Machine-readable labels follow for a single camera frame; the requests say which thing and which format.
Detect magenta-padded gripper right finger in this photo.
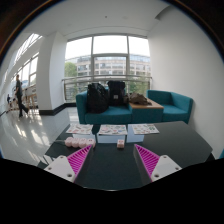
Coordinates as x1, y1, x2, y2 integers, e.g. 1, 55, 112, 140
133, 143, 183, 187

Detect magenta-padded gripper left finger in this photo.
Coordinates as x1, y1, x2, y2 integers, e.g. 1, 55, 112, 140
43, 144, 95, 186

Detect pink power strip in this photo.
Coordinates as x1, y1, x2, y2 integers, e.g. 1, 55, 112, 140
64, 136, 97, 149

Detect sticker sheet with green items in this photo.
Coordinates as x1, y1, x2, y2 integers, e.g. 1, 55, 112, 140
130, 123, 160, 136

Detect sticker sheet with red items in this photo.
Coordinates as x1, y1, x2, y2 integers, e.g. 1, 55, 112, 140
65, 123, 94, 135

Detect wooden sofa table top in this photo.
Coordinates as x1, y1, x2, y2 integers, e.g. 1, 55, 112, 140
129, 99, 165, 110

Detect large colourful sticker sheet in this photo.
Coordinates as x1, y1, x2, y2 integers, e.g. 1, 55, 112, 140
97, 124, 129, 136

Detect teal sofa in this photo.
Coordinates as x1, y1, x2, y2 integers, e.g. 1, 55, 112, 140
75, 89, 194, 125

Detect brown jacket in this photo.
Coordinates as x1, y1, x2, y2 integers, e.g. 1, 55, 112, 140
124, 92, 153, 106

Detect large black backpack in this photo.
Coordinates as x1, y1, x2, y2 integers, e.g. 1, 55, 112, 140
86, 82, 110, 114

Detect person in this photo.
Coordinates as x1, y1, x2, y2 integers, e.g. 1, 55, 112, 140
13, 74, 30, 118

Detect metal balcony railing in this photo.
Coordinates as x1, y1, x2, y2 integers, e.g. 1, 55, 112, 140
61, 74, 153, 103

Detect black backpack with white label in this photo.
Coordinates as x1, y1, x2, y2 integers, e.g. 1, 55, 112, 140
107, 80, 127, 107

